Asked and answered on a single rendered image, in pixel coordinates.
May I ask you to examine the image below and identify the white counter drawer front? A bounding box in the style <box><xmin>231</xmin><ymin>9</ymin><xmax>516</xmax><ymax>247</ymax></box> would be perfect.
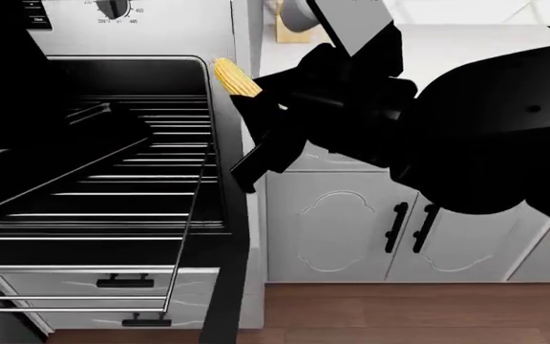
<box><xmin>278</xmin><ymin>140</ymin><xmax>391</xmax><ymax>174</ymax></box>

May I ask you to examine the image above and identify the black cabinet door handle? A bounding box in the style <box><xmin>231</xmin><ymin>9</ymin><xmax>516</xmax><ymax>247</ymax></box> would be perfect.
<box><xmin>383</xmin><ymin>201</ymin><xmax>410</xmax><ymax>255</ymax></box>
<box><xmin>412</xmin><ymin>203</ymin><xmax>441</xmax><ymax>255</ymax></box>

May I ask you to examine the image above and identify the black oven temperature knob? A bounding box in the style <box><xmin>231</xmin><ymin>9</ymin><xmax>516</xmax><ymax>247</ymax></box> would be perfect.
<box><xmin>95</xmin><ymin>0</ymin><xmax>134</xmax><ymax>20</ymax></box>

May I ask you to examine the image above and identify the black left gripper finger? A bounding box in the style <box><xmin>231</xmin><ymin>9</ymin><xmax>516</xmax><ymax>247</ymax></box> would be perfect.
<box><xmin>63</xmin><ymin>101</ymin><xmax>116</xmax><ymax>126</ymax></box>

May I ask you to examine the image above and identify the grey gripper camera box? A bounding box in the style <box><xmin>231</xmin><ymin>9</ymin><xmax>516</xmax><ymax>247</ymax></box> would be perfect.
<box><xmin>305</xmin><ymin>0</ymin><xmax>406</xmax><ymax>78</ymax></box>

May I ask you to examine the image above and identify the yellow corn cob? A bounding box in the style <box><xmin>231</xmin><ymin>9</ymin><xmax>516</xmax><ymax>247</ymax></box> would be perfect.
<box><xmin>213</xmin><ymin>57</ymin><xmax>264</xmax><ymax>98</ymax></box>

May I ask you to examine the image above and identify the black drawer handle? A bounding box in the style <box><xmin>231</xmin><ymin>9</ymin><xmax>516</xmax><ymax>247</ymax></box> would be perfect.
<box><xmin>120</xmin><ymin>312</ymin><xmax>173</xmax><ymax>328</ymax></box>
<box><xmin>95</xmin><ymin>272</ymin><xmax>156</xmax><ymax>290</ymax></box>

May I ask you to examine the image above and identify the pulled-out chrome oven rack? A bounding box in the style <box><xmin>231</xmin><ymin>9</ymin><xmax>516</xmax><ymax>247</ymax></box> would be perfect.
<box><xmin>0</xmin><ymin>141</ymin><xmax>218</xmax><ymax>314</ymax></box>

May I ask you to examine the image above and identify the wooden towel holder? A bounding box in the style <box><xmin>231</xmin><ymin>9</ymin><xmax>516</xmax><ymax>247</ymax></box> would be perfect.
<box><xmin>274</xmin><ymin>12</ymin><xmax>312</xmax><ymax>45</ymax></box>

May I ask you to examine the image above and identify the black oven button panel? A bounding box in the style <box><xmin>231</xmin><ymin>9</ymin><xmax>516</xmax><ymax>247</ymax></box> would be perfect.
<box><xmin>15</xmin><ymin>0</ymin><xmax>55</xmax><ymax>32</ymax></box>

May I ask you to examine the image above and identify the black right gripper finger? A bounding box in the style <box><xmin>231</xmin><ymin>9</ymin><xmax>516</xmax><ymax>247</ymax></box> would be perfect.
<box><xmin>228</xmin><ymin>122</ymin><xmax>308</xmax><ymax>195</ymax></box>
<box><xmin>229</xmin><ymin>66</ymin><xmax>306</xmax><ymax>145</ymax></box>

